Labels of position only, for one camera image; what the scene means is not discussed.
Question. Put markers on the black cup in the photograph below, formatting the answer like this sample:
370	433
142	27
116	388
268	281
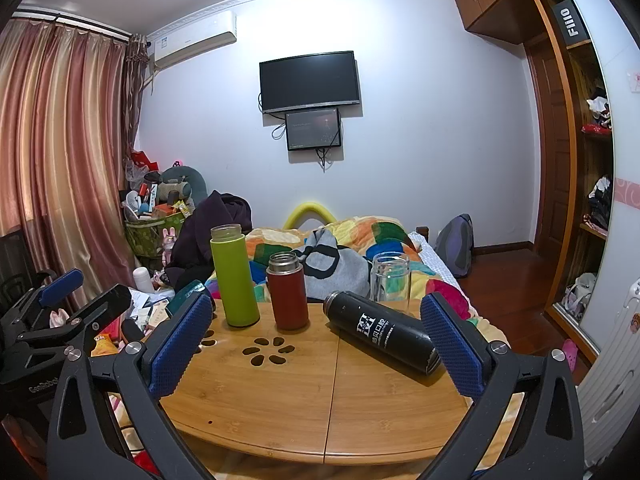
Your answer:
380	332

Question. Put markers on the pink striped curtain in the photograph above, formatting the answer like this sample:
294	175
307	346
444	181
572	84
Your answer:
60	140

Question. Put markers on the black wall television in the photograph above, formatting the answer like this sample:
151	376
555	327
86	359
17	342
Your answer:
309	81

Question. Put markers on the white air conditioner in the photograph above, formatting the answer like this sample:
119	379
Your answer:
192	37

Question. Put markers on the grey purple backpack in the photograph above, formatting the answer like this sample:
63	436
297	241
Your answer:
456	245

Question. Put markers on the dark green box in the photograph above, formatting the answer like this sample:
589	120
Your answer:
182	299

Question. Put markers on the grey and black cloth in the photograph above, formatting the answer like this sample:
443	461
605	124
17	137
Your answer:
330	265

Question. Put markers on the red plastic bag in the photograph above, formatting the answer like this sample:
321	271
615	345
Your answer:
144	161

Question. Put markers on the grey plush pillow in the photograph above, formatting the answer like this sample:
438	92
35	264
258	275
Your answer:
182	180

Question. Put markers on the pink bunny toy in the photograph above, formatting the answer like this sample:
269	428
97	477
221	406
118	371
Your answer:
169	244

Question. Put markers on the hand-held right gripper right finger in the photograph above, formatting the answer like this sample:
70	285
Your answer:
452	345

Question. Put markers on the wooden wardrobe shelf unit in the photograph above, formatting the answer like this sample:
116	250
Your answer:
590	160

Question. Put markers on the colourful patchwork blanket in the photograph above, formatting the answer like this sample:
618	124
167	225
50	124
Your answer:
385	235

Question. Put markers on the brown wooden door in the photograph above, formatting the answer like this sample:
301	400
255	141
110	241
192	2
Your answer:
550	160

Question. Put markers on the dark purple jacket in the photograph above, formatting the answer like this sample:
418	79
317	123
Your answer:
200	240

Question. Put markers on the red cup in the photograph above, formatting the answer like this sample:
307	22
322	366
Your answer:
287	295

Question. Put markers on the round bamboo table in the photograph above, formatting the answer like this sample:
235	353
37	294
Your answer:
300	390

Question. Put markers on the yellow foam tube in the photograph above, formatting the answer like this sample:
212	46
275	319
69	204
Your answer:
309	208

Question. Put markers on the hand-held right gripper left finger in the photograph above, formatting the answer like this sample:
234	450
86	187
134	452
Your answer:
180	345

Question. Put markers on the green cup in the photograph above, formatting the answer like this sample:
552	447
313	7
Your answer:
234	280

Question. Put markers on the black sign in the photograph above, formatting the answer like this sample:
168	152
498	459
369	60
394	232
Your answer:
570	22

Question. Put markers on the small white bottle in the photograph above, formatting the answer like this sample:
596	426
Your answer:
142	280

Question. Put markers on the clear glass cup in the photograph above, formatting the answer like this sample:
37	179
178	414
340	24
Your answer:
390	280

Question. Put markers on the small black monitor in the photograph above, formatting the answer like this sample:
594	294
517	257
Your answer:
313	129

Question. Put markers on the pink slipper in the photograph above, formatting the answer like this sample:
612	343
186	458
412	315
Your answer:
570	354

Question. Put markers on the green storage basket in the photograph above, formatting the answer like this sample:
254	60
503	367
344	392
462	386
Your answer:
150	240

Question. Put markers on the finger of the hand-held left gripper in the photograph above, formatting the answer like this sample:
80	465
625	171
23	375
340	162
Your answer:
102	305
62	284

